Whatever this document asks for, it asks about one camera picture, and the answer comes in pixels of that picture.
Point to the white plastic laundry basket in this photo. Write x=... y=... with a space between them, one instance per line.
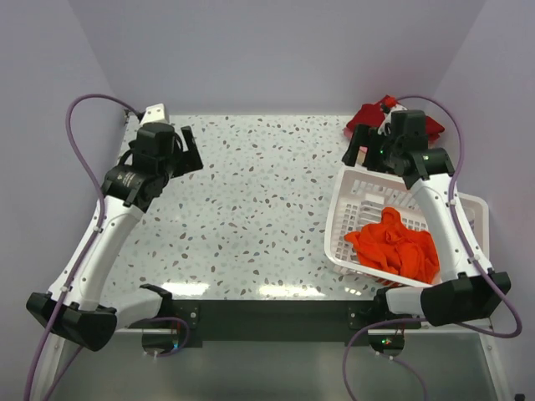
x=359 y=200

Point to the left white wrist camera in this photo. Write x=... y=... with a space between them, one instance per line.
x=155 y=114

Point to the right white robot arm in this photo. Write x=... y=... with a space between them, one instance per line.
x=469 y=289

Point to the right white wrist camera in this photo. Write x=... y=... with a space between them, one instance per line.
x=384 y=128

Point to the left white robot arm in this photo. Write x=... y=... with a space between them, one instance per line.
x=71 y=308

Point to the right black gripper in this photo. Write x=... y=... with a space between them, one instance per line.
x=372 y=149

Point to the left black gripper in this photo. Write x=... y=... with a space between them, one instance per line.
x=184 y=154

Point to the orange t shirt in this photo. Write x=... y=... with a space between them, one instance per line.
x=390 y=247

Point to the dark red folded shirt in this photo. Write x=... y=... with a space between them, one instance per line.
x=373 y=116

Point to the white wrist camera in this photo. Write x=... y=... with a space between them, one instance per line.
x=155 y=114
x=384 y=128

